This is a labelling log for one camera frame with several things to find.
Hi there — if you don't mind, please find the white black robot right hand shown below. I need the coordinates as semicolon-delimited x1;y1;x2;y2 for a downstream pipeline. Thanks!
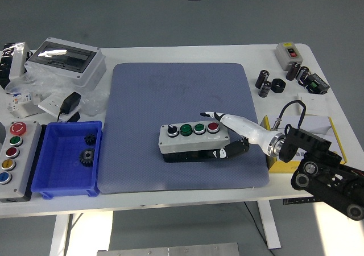
200;110;276;159

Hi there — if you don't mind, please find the grey four-button control box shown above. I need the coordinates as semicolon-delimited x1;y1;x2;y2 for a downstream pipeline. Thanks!
158;121;230;163

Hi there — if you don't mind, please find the grey five-button control box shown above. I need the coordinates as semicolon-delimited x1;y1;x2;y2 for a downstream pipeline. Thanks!
0;120;43;203

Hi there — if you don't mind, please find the black cylindrical capacitor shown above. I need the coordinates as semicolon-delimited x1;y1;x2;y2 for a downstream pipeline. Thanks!
255;69;270;89
258;80;272;98
295;65;311;83
286;61;301;82

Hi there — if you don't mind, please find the black hex nut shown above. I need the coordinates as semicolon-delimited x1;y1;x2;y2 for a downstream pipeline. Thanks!
270;78;287;94

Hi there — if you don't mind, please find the yellow white cardboard box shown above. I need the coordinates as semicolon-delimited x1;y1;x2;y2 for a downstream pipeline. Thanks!
260;115;348;174

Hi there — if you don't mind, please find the black module with green terminal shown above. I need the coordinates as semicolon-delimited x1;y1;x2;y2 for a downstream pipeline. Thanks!
303;73;330;95

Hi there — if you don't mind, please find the black table control panel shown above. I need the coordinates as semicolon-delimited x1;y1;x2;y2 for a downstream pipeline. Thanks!
283;197;317;205

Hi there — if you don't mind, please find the grey-blue table mat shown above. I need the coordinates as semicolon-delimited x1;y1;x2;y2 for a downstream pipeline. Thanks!
98;62;270;195

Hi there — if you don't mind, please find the white table leg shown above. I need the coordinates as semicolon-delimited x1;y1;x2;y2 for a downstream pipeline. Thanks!
48;213;75;256
257;200;282;250

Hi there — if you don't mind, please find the large black bevel gear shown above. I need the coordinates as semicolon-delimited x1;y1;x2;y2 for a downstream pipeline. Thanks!
78;147;96;168

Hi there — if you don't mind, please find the black power adapter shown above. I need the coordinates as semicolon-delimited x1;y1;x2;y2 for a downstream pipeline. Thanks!
56;92;82;123

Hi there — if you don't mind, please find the blue plastic bin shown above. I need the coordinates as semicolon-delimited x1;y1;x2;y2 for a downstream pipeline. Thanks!
30;121;103;200

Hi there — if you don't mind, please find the clear plastic bag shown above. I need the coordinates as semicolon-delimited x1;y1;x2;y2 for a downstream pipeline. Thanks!
4;68;110;117

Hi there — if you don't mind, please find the white circuit breaker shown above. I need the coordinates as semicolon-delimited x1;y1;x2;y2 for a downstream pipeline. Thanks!
6;92;43;119

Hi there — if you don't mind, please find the white wall switch plate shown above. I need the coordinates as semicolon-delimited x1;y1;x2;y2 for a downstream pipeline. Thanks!
297;92;330;117

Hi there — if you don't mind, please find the grey two-button switch box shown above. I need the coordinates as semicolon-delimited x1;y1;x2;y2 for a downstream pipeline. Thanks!
275;42;303;72

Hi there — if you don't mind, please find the black cable under table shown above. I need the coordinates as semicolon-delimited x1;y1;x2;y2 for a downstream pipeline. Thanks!
243;201;275;256

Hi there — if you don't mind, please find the grey enclosure with clear lid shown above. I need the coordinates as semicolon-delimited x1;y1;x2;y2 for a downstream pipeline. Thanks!
24;37;107;90

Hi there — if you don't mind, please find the white wall socket plate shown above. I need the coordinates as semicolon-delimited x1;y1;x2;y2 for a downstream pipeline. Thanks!
38;93;82;121

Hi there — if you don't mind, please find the grey enclosure with black base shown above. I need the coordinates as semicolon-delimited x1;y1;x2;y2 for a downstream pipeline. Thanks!
0;42;34;90

